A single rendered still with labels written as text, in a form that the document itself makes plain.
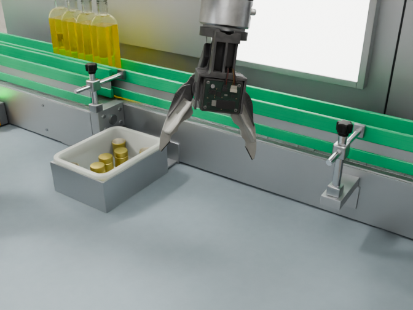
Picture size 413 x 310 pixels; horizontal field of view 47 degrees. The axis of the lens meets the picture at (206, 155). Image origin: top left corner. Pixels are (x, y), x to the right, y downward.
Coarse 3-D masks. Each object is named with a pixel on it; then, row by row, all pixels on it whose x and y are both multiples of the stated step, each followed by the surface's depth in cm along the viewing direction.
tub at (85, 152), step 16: (112, 128) 123; (80, 144) 115; (96, 144) 120; (128, 144) 123; (144, 144) 120; (64, 160) 112; (80, 160) 116; (96, 160) 120; (128, 160) 108; (96, 176) 102
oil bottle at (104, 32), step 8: (96, 16) 127; (104, 16) 127; (112, 16) 129; (96, 24) 127; (104, 24) 126; (112, 24) 129; (96, 32) 128; (104, 32) 127; (112, 32) 129; (96, 40) 130; (104, 40) 128; (112, 40) 130; (96, 48) 131; (104, 48) 129; (112, 48) 131; (96, 56) 132; (104, 56) 130; (112, 56) 132; (104, 64) 131; (112, 64) 132; (120, 64) 135
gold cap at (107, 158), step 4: (100, 156) 115; (104, 156) 115; (108, 156) 115; (100, 160) 114; (104, 160) 114; (108, 160) 114; (112, 160) 116; (104, 164) 114; (108, 164) 115; (112, 164) 116; (108, 168) 115; (112, 168) 116
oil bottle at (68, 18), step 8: (64, 16) 133; (72, 16) 132; (64, 24) 134; (72, 24) 132; (64, 32) 135; (72, 32) 133; (64, 40) 137; (72, 40) 135; (72, 48) 136; (72, 56) 137
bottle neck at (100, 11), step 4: (96, 0) 126; (100, 0) 125; (104, 0) 126; (96, 4) 127; (100, 4) 126; (104, 4) 126; (100, 8) 126; (104, 8) 127; (100, 12) 127; (104, 12) 127
